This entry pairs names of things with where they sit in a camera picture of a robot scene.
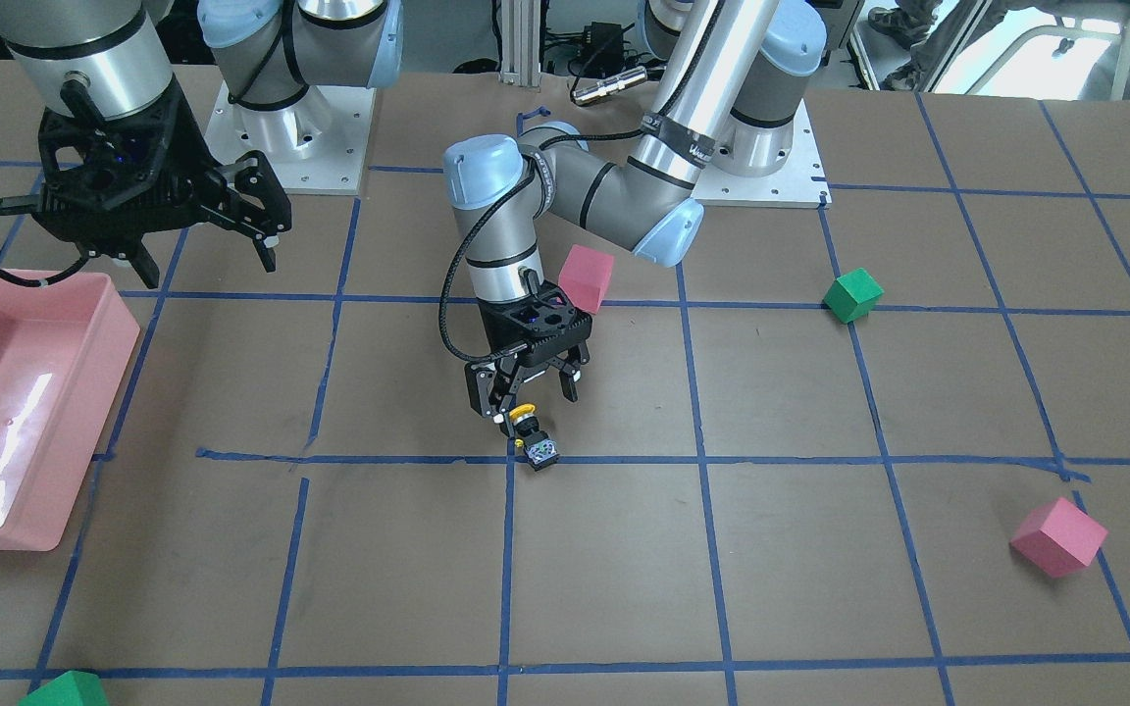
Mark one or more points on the far green foam cube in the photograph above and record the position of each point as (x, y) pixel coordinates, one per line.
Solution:
(852, 295)

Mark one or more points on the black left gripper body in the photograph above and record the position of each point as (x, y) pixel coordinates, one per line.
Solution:
(483, 388)

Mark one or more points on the yellow black push button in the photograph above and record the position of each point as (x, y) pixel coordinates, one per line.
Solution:
(534, 442)

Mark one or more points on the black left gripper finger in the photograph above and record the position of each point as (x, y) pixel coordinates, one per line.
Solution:
(505, 377)
(570, 369)

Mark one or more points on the green foam cube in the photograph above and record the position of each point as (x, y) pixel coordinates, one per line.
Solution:
(852, 295)
(72, 688)

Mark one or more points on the pink plastic bin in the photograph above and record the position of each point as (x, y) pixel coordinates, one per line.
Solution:
(64, 350)

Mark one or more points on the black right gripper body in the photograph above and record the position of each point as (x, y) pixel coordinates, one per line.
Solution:
(188, 155)

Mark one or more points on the pink foam cube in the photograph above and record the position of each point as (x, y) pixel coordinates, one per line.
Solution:
(585, 277)
(1059, 538)

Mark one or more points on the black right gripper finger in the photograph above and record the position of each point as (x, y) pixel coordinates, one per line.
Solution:
(144, 265)
(247, 197)

